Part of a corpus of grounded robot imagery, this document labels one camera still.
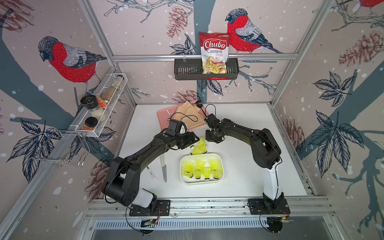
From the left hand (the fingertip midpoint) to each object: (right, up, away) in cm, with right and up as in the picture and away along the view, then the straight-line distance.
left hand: (198, 138), depth 84 cm
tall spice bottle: (-47, +25, -6) cm, 54 cm away
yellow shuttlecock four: (+1, -16, +2) cm, 16 cm away
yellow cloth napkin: (-7, +15, +29) cm, 33 cm away
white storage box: (-6, -23, -3) cm, 24 cm away
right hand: (+6, -2, +13) cm, 15 cm away
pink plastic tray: (-25, +14, +30) cm, 42 cm away
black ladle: (+1, +22, +34) cm, 40 cm away
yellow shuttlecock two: (+10, -17, -1) cm, 20 cm away
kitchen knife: (-21, -18, +4) cm, 28 cm away
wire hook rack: (-56, -4, -15) cm, 59 cm away
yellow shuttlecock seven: (+2, -5, +11) cm, 12 cm away
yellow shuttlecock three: (+5, -19, -3) cm, 20 cm away
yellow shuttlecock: (-6, -17, -1) cm, 18 cm away
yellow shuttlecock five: (-1, -19, -1) cm, 19 cm away
